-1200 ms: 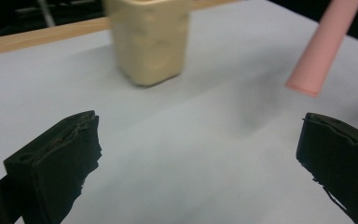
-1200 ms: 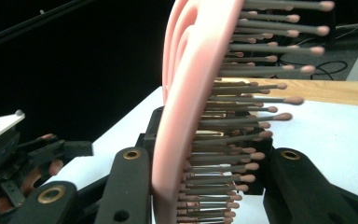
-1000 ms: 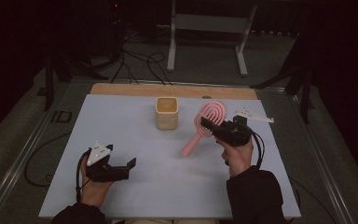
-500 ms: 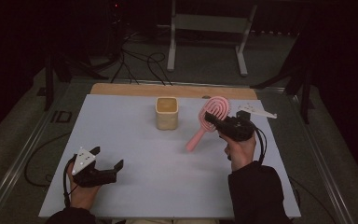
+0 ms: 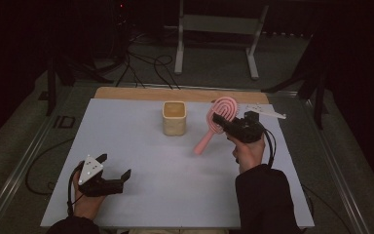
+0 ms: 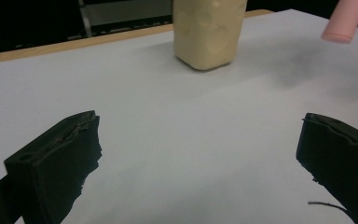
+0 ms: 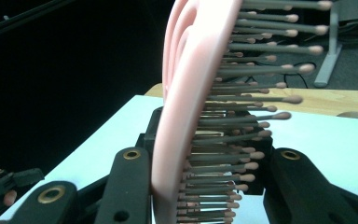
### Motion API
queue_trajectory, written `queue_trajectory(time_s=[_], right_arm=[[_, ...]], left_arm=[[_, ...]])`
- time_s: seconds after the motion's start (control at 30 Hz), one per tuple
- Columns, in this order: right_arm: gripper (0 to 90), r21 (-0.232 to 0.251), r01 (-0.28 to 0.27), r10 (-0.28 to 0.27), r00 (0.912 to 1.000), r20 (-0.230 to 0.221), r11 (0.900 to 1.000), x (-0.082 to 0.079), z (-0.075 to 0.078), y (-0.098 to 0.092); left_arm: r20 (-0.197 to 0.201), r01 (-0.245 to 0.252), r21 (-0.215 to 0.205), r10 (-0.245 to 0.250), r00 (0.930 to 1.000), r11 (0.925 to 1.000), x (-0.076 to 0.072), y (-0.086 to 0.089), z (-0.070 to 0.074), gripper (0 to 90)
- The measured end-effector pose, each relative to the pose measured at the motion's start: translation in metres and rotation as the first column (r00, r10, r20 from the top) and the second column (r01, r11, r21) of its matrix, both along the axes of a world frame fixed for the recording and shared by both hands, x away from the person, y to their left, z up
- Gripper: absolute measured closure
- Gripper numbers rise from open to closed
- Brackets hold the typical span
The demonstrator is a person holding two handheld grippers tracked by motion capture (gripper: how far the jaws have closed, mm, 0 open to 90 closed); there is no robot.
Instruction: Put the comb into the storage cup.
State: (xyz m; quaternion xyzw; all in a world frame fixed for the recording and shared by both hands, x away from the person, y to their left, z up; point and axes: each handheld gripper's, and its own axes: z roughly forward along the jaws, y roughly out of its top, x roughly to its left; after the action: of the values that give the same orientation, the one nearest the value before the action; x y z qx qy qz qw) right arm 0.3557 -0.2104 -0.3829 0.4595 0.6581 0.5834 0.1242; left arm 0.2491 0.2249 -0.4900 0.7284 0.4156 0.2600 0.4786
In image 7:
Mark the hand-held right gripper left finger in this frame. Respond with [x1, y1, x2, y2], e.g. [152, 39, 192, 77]
[135, 106, 166, 151]

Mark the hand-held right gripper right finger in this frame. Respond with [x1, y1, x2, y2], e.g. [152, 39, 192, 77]
[236, 110, 275, 196]

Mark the pink hairbrush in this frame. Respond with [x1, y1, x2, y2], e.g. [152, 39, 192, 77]
[150, 0, 334, 224]

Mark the pale blue board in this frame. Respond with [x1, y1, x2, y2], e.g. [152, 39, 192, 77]
[0, 94, 358, 224]

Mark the round table grommet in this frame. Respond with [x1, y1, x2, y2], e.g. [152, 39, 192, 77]
[336, 111, 358, 121]

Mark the black stand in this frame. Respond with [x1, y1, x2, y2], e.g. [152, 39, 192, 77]
[0, 0, 77, 43]

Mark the white metal stand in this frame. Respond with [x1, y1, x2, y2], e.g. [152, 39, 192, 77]
[313, 0, 358, 89]

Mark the black looped floor cable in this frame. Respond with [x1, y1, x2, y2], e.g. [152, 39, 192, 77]
[282, 61, 317, 90]

